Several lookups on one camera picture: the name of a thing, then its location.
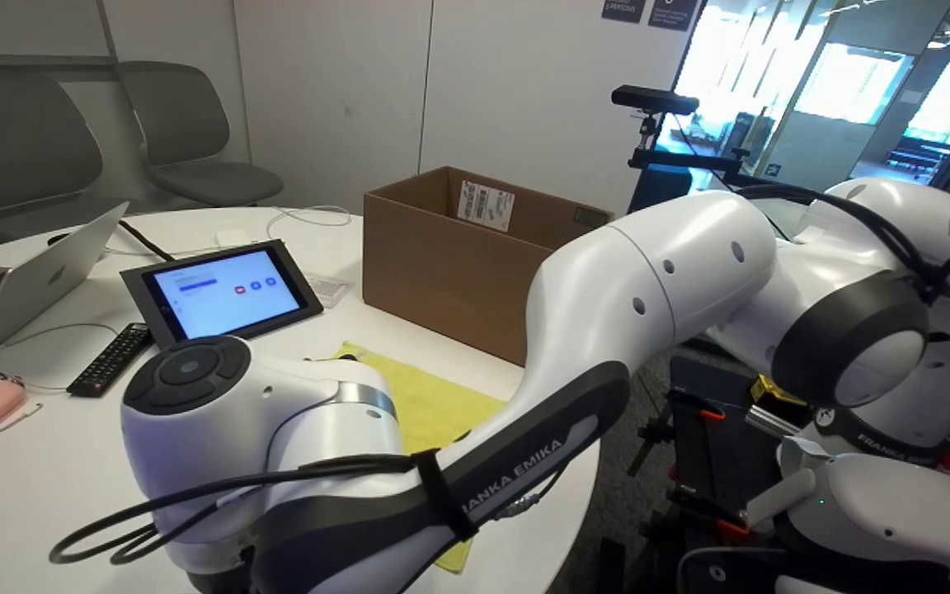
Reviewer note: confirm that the yellow towel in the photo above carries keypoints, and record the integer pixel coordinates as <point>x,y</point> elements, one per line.
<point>431,401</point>

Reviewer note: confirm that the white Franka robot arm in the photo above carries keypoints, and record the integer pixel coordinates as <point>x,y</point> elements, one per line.
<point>662,264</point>

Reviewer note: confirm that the brown cardboard box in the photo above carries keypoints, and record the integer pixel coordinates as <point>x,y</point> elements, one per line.
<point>442,264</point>

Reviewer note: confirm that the black tablet with blue screen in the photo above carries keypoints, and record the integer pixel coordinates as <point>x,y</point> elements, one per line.
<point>222,291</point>

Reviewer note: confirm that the black equipment cart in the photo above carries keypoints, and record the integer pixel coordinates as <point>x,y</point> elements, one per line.
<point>707,440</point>

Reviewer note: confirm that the yellow red emergency stop button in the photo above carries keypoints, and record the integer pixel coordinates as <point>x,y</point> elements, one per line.
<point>766,392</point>

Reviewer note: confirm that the grey shell chair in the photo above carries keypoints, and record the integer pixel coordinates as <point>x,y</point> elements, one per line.
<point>15,142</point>
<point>197,142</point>

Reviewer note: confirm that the black remote control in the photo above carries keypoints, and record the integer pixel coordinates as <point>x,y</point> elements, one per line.
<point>111,360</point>

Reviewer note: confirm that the silver laptop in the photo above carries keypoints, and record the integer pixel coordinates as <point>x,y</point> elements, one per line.
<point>35,285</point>

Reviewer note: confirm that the white curved base cover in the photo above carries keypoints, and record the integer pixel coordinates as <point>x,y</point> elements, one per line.
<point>905,513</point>

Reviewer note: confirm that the black camera on stand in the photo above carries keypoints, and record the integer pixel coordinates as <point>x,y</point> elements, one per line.
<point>658,100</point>

